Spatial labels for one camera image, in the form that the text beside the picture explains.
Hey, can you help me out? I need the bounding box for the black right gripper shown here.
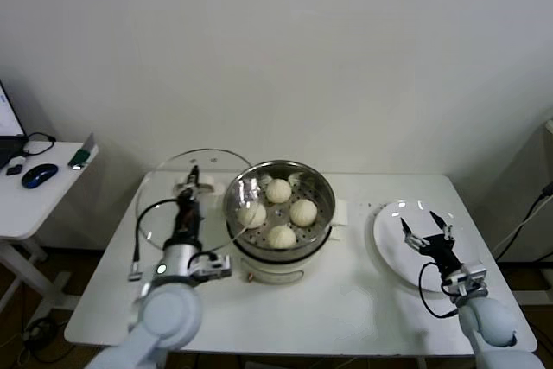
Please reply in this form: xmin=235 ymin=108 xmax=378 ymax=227
xmin=398 ymin=210 xmax=462 ymax=278

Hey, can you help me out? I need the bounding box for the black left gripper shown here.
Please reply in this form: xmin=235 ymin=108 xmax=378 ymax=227
xmin=170 ymin=163 xmax=205 ymax=246

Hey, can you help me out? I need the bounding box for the round glass pot lid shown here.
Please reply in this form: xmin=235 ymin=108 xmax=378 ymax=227
xmin=135 ymin=148 xmax=257 ymax=254

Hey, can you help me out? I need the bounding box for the white steamed baozi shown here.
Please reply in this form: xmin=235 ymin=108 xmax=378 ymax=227
xmin=289 ymin=198 xmax=319 ymax=228
xmin=266 ymin=224 xmax=298 ymax=251
xmin=264 ymin=178 xmax=294 ymax=206
xmin=238 ymin=200 xmax=268 ymax=230

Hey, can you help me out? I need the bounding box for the stainless steel steamer basket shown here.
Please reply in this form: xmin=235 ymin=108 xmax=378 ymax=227
xmin=223 ymin=160 xmax=349 ymax=258

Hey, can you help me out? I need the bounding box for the white round plate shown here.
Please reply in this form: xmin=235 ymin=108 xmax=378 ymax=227
xmin=371 ymin=199 xmax=481 ymax=294

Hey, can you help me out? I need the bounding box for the white electric cooker pot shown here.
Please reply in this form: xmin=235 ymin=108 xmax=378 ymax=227
xmin=224 ymin=213 xmax=346 ymax=287

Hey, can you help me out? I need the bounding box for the white side table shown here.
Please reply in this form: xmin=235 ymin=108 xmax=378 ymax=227
xmin=0 ymin=140 xmax=99 ymax=322

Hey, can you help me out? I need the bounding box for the blue computer mouse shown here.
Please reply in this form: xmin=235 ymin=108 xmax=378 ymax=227
xmin=21 ymin=162 xmax=60 ymax=190

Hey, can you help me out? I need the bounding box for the black laptop computer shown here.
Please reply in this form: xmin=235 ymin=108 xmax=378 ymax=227
xmin=0 ymin=78 xmax=28 ymax=169

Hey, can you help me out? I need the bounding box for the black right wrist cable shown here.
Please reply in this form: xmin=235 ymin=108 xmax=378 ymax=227
xmin=417 ymin=262 xmax=460 ymax=320

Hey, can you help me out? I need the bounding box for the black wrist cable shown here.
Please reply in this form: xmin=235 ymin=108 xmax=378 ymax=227
xmin=127 ymin=198 xmax=183 ymax=283
xmin=417 ymin=262 xmax=460 ymax=320

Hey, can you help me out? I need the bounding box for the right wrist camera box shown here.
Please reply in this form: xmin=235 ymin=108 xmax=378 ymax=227
xmin=448 ymin=261 xmax=489 ymax=297

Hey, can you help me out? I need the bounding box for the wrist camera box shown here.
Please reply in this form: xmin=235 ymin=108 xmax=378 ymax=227
xmin=188 ymin=252 xmax=232 ymax=286
xmin=448 ymin=261 xmax=489 ymax=297

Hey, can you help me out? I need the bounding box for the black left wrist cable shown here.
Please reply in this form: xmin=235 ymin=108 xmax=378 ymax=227
xmin=127 ymin=198 xmax=183 ymax=283

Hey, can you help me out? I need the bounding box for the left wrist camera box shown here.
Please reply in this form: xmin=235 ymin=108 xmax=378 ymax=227
xmin=188 ymin=252 xmax=232 ymax=286

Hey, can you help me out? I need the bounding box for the green handled scraper tool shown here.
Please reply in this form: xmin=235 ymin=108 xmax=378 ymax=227
xmin=67 ymin=132 xmax=97 ymax=170

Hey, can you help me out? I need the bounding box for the black wall power cable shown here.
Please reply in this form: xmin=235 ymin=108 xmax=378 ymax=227
xmin=492 ymin=181 xmax=553 ymax=264

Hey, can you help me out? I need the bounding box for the thin black looped cable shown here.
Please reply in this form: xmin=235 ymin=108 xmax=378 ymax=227
xmin=21 ymin=131 xmax=56 ymax=157

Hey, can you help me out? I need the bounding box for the black floor cable coil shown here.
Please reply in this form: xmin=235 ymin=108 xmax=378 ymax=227
xmin=17 ymin=315 xmax=67 ymax=364

